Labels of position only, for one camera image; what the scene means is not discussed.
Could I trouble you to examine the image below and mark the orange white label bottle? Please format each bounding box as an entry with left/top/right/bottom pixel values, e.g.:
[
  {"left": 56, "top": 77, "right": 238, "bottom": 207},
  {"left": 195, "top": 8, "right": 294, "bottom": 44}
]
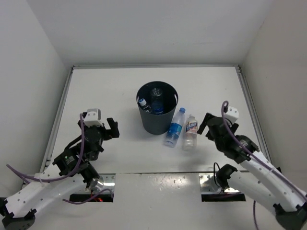
[{"left": 182, "top": 114, "right": 198, "bottom": 151}]

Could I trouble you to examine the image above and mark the short blue label bottle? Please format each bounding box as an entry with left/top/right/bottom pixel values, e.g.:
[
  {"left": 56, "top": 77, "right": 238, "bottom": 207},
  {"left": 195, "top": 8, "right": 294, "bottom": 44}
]
[{"left": 151, "top": 88, "right": 164, "bottom": 115}]

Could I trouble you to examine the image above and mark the clear crushed plastic bottle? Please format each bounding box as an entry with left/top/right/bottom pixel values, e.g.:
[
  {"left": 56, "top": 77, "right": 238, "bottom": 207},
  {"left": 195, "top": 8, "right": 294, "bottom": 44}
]
[{"left": 138, "top": 98, "right": 152, "bottom": 114}]

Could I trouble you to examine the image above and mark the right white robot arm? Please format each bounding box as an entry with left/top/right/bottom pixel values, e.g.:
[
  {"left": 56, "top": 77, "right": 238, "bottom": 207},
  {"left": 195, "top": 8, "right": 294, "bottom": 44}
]
[{"left": 197, "top": 113, "right": 307, "bottom": 230}]

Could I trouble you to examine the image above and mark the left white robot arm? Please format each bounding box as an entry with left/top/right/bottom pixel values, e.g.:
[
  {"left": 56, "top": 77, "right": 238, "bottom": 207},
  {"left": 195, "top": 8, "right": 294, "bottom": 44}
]
[{"left": 0, "top": 117, "right": 119, "bottom": 230}]

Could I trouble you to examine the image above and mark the dark grey plastic bin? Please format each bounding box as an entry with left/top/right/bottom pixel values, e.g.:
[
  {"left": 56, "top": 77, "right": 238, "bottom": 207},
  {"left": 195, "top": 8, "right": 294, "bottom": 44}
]
[{"left": 136, "top": 81, "right": 178, "bottom": 135}]

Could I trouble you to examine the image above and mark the tall blue cap bottle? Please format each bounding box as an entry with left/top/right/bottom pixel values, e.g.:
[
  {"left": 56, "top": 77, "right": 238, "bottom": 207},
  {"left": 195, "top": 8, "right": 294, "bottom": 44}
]
[{"left": 164, "top": 107, "right": 186, "bottom": 148}]

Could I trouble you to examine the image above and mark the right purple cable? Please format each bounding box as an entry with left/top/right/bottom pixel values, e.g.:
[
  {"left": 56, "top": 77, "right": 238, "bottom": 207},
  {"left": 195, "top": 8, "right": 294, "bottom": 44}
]
[{"left": 221, "top": 101, "right": 307, "bottom": 230}]

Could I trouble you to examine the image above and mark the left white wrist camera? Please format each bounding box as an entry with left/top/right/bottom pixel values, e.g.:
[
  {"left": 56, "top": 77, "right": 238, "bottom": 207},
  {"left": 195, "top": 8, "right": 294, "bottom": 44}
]
[{"left": 82, "top": 108, "right": 103, "bottom": 127}]

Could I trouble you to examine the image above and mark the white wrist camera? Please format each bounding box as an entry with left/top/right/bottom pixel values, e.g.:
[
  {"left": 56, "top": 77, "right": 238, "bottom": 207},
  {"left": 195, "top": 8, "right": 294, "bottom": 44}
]
[
  {"left": 224, "top": 106, "right": 239, "bottom": 123},
  {"left": 82, "top": 108, "right": 103, "bottom": 127}
]

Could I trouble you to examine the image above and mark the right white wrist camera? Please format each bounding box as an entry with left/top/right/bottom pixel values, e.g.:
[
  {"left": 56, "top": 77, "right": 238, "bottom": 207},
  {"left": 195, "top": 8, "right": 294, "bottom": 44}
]
[{"left": 224, "top": 106, "right": 239, "bottom": 123}]

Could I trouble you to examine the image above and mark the black thin cable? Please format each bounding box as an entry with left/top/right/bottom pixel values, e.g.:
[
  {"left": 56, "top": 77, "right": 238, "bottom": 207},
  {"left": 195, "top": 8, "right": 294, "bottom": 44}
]
[{"left": 213, "top": 162, "right": 227, "bottom": 192}]

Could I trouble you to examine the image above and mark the right aluminium frame rail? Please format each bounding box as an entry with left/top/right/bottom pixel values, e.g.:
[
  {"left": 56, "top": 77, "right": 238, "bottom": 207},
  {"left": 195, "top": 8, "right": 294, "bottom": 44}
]
[{"left": 235, "top": 65, "right": 272, "bottom": 162}]

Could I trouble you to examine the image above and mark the aluminium frame rail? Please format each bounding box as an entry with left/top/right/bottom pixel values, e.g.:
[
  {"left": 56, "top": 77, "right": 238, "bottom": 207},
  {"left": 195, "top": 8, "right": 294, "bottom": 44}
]
[
  {"left": 235, "top": 65, "right": 272, "bottom": 162},
  {"left": 39, "top": 66, "right": 74, "bottom": 173}
]

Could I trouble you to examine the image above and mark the left aluminium frame rail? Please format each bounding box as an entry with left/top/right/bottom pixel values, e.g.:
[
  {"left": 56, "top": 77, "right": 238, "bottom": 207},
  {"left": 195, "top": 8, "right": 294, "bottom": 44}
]
[{"left": 39, "top": 66, "right": 74, "bottom": 173}]

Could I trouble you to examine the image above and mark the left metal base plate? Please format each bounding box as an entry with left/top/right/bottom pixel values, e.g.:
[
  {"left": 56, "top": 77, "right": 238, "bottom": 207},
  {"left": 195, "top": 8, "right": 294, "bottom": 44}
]
[{"left": 86, "top": 174, "right": 116, "bottom": 193}]

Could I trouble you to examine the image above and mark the metal base plate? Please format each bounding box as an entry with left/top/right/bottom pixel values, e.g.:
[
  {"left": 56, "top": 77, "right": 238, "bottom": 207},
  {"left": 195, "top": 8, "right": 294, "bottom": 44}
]
[
  {"left": 199, "top": 172, "right": 241, "bottom": 195},
  {"left": 86, "top": 174, "right": 116, "bottom": 193}
]

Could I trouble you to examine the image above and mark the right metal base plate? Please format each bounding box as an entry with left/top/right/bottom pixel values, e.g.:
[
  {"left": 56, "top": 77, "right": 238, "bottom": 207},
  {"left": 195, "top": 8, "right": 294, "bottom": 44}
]
[{"left": 199, "top": 172, "right": 241, "bottom": 195}]

